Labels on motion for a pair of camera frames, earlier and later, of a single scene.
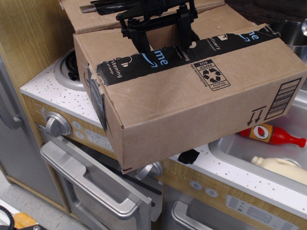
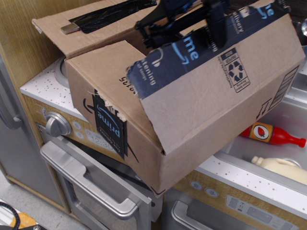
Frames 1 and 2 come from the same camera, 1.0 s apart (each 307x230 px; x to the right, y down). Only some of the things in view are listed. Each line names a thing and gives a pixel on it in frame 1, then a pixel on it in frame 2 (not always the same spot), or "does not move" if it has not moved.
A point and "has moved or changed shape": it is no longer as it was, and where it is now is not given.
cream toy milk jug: (290, 168) does not move
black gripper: (159, 14) -> (164, 22)
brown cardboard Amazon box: (240, 76) has moved or changed shape
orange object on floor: (21, 220) does not move
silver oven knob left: (57, 125) does not move
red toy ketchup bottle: (268, 133) does not move
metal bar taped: (88, 8) -> (70, 28)
